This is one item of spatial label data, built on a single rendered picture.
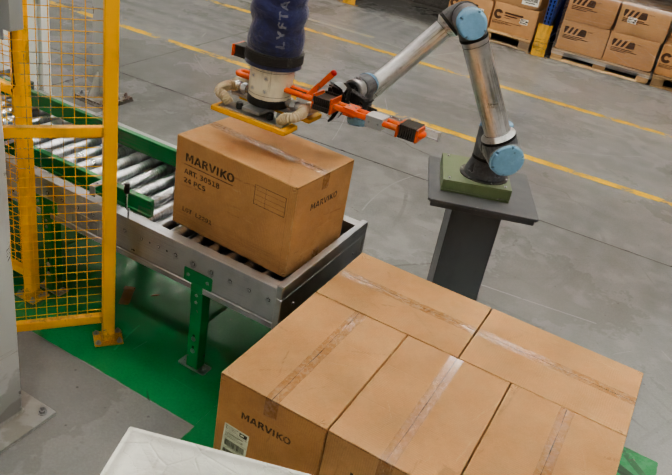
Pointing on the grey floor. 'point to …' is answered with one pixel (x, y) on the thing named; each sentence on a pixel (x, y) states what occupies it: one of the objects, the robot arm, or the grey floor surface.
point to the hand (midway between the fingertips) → (332, 103)
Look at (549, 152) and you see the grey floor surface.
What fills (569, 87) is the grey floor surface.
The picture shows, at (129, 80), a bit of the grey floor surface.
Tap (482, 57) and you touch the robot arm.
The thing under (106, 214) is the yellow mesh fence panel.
